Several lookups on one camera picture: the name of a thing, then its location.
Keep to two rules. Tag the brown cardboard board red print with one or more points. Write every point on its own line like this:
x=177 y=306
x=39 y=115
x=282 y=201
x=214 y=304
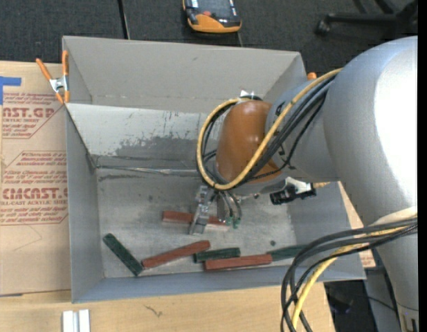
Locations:
x=33 y=185

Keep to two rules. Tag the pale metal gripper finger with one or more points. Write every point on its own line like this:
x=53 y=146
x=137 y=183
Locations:
x=202 y=213
x=198 y=227

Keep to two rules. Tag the black cylinder on white bracket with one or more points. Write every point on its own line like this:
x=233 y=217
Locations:
x=290 y=194

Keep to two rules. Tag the dark green flat block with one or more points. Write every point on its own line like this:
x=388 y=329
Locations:
x=286 y=252
x=122 y=254
x=216 y=254

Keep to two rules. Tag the red-brown flat block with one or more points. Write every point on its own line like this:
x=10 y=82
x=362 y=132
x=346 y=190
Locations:
x=237 y=262
x=175 y=254
x=176 y=216

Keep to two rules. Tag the grey metal bin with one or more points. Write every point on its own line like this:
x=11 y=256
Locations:
x=147 y=199

